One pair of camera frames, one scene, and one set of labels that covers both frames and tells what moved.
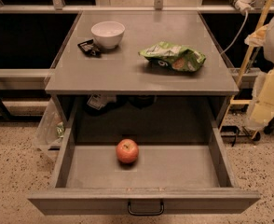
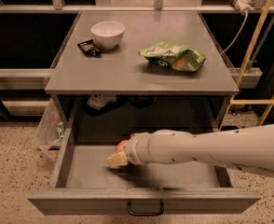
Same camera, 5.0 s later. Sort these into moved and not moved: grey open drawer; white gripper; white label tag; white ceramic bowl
Moved: white gripper
Not moved: white ceramic bowl; grey open drawer; white label tag
